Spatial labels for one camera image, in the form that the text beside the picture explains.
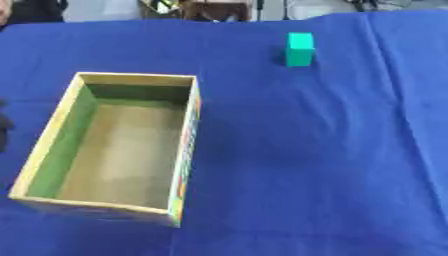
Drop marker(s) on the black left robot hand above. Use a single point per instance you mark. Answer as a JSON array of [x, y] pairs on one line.
[[3, 128]]

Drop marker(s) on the tan cardboard box green inside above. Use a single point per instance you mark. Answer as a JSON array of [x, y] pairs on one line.
[[125, 150]]

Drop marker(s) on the person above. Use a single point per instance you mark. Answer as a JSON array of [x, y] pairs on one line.
[[32, 10]]

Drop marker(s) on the brown wooden chair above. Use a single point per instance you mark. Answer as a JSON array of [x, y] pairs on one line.
[[214, 10]]

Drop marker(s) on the teal green rectangular block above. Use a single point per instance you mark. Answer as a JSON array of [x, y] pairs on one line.
[[300, 50]]

